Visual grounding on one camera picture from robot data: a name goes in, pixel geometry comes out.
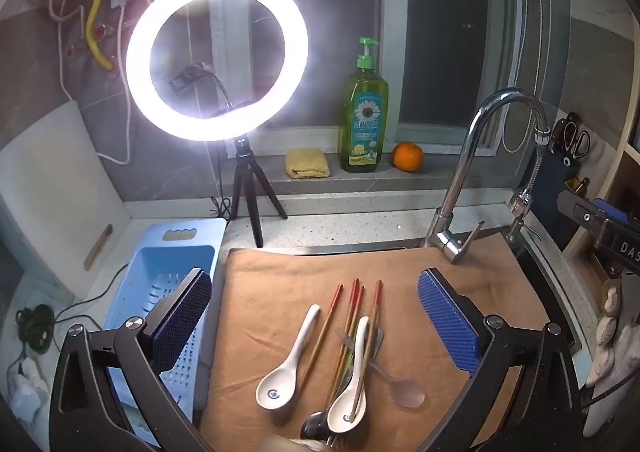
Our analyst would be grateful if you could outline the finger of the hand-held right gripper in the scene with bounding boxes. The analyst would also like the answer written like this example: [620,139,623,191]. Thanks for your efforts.
[556,191,640,278]
[592,199,630,224]

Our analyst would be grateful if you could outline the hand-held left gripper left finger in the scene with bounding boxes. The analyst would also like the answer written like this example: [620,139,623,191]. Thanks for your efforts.
[49,268,213,452]

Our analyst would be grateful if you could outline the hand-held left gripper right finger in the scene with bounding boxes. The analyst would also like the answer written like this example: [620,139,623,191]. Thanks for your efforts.
[417,268,593,452]

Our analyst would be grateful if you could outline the blue plastic drain basket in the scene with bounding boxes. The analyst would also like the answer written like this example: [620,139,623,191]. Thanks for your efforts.
[102,218,228,425]

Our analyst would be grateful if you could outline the translucent plastic spoon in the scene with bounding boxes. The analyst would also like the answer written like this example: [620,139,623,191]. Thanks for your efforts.
[334,329,427,409]

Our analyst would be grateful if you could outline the white ceramic spoon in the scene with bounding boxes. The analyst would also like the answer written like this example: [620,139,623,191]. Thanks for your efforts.
[327,316,370,433]
[256,305,321,410]

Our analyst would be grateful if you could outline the metal fork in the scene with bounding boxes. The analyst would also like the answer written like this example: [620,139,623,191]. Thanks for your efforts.
[325,329,386,451]

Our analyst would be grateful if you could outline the metal spoon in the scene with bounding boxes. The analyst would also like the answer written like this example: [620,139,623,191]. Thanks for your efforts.
[299,372,351,440]

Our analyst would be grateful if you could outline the person's right hand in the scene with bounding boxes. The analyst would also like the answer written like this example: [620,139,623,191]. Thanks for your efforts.
[582,277,640,438]

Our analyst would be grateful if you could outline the dark blue tool holder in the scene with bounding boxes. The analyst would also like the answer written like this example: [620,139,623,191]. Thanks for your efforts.
[525,147,596,253]

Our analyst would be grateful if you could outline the brown towel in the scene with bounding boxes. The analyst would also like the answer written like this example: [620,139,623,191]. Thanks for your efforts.
[197,227,571,452]

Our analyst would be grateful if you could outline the chrome faucet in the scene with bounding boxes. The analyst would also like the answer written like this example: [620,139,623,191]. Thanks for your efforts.
[424,88,551,265]

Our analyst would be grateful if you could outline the green glass ashtray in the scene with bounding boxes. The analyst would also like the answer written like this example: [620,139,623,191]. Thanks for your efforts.
[14,305,56,355]

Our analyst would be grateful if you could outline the orange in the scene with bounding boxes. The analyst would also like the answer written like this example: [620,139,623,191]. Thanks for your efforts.
[391,142,425,173]

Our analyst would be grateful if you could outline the white power adapters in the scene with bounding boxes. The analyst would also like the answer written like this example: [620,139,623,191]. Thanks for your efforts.
[7,357,51,425]

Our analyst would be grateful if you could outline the white cutting board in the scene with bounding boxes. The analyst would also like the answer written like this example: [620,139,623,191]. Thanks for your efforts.
[0,100,132,300]

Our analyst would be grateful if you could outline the yellow sponge cloth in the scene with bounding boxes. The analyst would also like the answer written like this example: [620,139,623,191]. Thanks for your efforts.
[285,148,332,179]

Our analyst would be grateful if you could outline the green dish soap bottle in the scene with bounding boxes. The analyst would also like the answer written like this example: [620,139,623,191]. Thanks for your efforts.
[339,36,390,174]

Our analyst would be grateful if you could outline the window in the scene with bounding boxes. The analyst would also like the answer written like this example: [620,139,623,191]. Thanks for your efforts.
[210,0,566,153]

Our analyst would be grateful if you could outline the black gooseneck phone holder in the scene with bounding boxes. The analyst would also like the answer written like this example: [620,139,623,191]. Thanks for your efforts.
[171,61,253,140]

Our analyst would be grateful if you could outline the chrome sprayer with hose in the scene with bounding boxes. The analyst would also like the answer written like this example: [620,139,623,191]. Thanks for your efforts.
[506,132,543,245]

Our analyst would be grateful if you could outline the black handled scissors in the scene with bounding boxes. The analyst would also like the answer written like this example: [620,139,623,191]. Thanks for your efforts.
[552,112,592,165]

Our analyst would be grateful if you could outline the black ring light cable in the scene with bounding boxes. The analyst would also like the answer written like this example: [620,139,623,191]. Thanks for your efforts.
[52,147,236,325]

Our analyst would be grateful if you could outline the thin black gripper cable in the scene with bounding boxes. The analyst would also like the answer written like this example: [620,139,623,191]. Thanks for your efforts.
[582,369,640,410]

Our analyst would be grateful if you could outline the white wall cable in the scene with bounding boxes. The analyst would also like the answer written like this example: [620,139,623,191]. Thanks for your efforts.
[47,0,133,165]

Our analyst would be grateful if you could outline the yellow gas hose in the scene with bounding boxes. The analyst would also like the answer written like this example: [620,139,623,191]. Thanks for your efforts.
[85,0,115,70]

